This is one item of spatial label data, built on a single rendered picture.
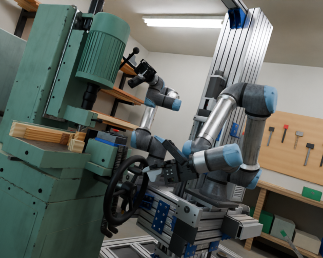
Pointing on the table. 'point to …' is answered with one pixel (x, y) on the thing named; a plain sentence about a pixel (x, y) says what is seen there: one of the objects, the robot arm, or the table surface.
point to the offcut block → (76, 146)
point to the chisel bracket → (80, 116)
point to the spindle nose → (89, 96)
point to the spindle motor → (103, 50)
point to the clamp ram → (89, 136)
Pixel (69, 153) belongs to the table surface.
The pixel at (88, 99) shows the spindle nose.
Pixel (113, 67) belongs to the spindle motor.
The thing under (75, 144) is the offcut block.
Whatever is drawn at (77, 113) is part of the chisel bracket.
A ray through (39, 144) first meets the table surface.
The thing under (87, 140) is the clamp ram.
